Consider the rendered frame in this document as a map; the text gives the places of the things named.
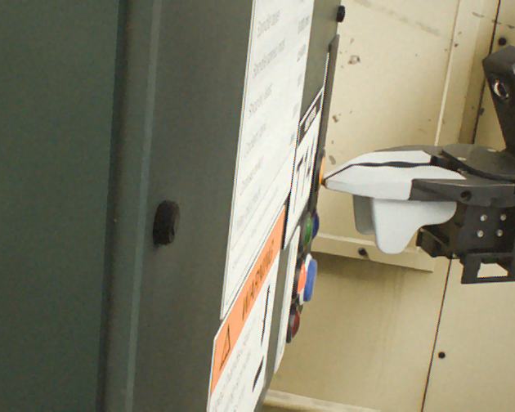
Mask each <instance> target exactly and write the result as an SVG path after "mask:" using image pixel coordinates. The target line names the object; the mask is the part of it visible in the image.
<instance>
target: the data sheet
mask: <svg viewBox="0 0 515 412"><path fill-rule="evenodd" d="M313 1H314V0H253V14H252V22H251V30H250V38H249V46H248V55H247V64H246V71H245V80H244V96H243V104H242V113H241V121H240V137H239V145H238V154H237V162H236V171H235V187H234V194H233V195H232V204H231V219H230V228H229V236H228V245H227V254H226V269H225V277H224V286H223V295H222V310H221V319H223V318H224V316H225V314H226V311H227V309H228V307H229V306H230V304H231V302H232V300H234V298H235V295H236V293H237V291H238V289H239V287H240V286H241V284H242V282H243V279H244V277H245V275H246V273H247V271H248V269H249V268H250V267H251V266H252V264H253V260H254V258H255V257H256V255H257V253H258V250H259V249H260V246H261V244H262V242H263V240H264V239H265V237H266V236H267V234H268V232H269V230H270V228H271V225H272V224H273V222H274V220H275V218H276V216H277V214H278V212H279V210H280V207H281V205H282V204H283V203H284V202H285V200H286V198H287V195H288V193H289V191H290V187H291V179H292V172H293V159H294V152H295V145H296V138H297V131H298V118H299V110H301V104H302V90H303V84H304V76H305V69H306V63H307V49H308V43H309V35H310V28H311V15H312V8H313ZM222 317H223V318H222Z"/></svg>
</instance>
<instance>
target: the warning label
mask: <svg viewBox="0 0 515 412"><path fill-rule="evenodd" d="M284 211H285V206H284V207H282V209H281V210H280V212H279V215H278V217H277V218H276V220H275V223H274V225H273V227H272V228H271V232H270V234H269V235H268V236H267V238H266V240H265V241H264V243H263V245H262V248H261V250H260V252H259V254H258V256H257V258H256V260H255V262H254V263H253V266H252V268H251V270H250V271H249V273H248V274H247V276H246V278H245V280H244V283H243V285H242V287H241V288H240V291H239V292H238V294H237V296H236V299H235V301H234V303H232V305H231V308H230V310H229V311H228V313H227V315H226V318H225V320H224V321H223V323H222V326H221V328H220V329H219V332H218V334H217V336H216V337H215V339H214V341H213V358H212V367H211V374H210V383H209V392H208V408H207V412H253V411H254V408H255V405H256V403H257V400H258V396H259V394H260V391H261V389H262V385H263V377H264V370H265V363H266V356H267V350H268V343H269V336H270V328H271V316H272V308H273V302H274V294H275V280H276V273H277V267H278V259H279V252H280V239H281V232H282V225H284Z"/></svg>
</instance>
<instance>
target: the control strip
mask: <svg viewBox="0 0 515 412"><path fill-rule="evenodd" d="M339 39H340V34H337V36H336V37H334V39H333V40H332V42H331V43H330V45H329V52H328V53H329V56H328V63H327V70H326V76H325V89H324V95H323V102H322V108H321V116H320V127H319V134H318V141H317V147H316V153H315V156H314V162H313V169H312V175H311V188H310V194H309V201H308V208H307V210H306V211H305V212H303V215H302V220H301V224H300V227H301V228H300V235H299V236H298V248H297V251H298V253H301V254H302V257H299V258H297V261H296V264H295V268H294V275H293V287H292V294H291V297H292V299H295V302H294V303H292V304H291V307H290V309H289V320H288V327H287V334H286V340H285V341H286V342H287V343H291V342H292V341H293V339H292V330H293V321H294V317H295V312H296V310H297V309H298V311H299V315H301V313H302V309H303V304H304V301H303V292H304V289H303V290H302V292H301V293H298V280H300V275H301V270H302V265H303V264H304V265H305V267H306V270H307V268H308V264H309V261H310V258H311V256H310V254H311V243H312V240H310V242H309V244H308V245H307V247H306V248H304V240H305V234H306V228H307V222H308V219H309V218H310V219H311V222H312V227H313V222H314V218H315V215H316V212H318V208H317V204H318V198H319V191H320V186H321V184H320V171H321V166H322V161H323V158H324V157H325V140H326V134H327V127H328V121H329V109H330V102H331V96H332V90H333V83H334V78H335V71H336V64H337V58H338V46H339Z"/></svg>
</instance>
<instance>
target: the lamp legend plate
mask: <svg viewBox="0 0 515 412"><path fill-rule="evenodd" d="M300 228H301V227H300V226H298V227H297V229H296V232H295V234H294V236H293V239H292V241H291V243H290V250H289V262H288V269H287V276H286V283H285V290H284V303H282V309H281V317H280V329H279V337H278V343H277V350H276V357H275V370H274V374H275V372H277V370H278V367H279V363H280V360H281V357H282V355H284V347H285V340H286V334H287V327H288V320H289V308H290V301H291V294H292V287H293V275H294V268H295V261H296V255H297V248H298V236H299V235H300Z"/></svg>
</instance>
